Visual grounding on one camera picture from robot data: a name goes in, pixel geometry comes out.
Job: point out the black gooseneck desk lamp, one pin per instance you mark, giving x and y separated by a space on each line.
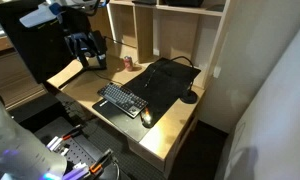
189 97

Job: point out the orange red soda can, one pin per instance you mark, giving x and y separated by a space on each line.
128 64

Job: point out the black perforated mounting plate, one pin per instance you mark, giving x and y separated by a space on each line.
80 153

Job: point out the black flat shelf item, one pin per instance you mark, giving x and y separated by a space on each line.
145 1
185 2

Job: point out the black desk mat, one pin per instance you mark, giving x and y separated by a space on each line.
166 83

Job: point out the grey black mechanical keyboard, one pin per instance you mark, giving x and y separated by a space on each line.
123 98

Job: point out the white wall outlet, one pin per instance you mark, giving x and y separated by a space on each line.
217 72

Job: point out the black orange computer mouse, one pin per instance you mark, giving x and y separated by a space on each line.
146 120

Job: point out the black curved computer monitor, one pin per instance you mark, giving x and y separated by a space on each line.
40 50

